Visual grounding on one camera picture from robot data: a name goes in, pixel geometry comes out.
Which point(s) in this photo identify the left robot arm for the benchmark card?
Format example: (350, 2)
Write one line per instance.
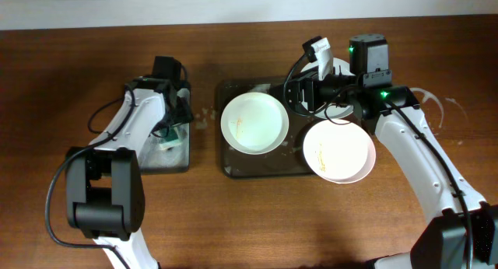
(104, 192)

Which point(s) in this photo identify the pinkish white plate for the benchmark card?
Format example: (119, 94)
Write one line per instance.
(339, 151)

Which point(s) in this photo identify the black soapy sponge tray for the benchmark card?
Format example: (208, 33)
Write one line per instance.
(153, 160)

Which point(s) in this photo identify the green yellow sponge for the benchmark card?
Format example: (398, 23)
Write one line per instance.
(173, 138)

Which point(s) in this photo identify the dark brown plate tray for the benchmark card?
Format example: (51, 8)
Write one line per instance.
(286, 160)

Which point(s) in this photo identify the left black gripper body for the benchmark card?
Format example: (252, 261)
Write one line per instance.
(180, 113)

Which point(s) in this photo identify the pale blue plate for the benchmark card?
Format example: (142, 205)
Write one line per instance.
(334, 112)

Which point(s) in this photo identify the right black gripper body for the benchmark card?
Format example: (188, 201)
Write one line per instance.
(308, 92)

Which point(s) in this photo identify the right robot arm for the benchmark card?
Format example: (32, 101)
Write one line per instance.
(462, 226)

